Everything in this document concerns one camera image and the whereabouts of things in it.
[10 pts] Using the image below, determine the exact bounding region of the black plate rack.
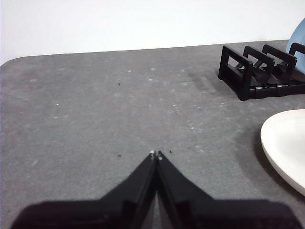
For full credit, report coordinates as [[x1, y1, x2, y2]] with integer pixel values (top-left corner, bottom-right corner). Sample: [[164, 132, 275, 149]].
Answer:
[[217, 43, 305, 101]]

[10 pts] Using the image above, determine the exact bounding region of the blue round plate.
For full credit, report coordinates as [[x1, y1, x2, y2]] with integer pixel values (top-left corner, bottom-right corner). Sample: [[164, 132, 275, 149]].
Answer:
[[286, 18, 305, 52]]

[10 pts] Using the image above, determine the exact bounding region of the cream yellow round plate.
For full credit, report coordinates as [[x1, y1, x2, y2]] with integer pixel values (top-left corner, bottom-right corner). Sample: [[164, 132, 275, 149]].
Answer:
[[260, 109, 305, 198]]

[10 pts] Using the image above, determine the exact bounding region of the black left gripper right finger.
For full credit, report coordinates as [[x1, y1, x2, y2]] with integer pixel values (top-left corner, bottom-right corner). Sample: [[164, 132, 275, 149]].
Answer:
[[156, 150, 304, 229]]

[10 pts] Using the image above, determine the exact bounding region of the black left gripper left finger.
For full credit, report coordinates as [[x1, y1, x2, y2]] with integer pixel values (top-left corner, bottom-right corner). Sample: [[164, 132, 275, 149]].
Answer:
[[10, 150, 157, 229]]

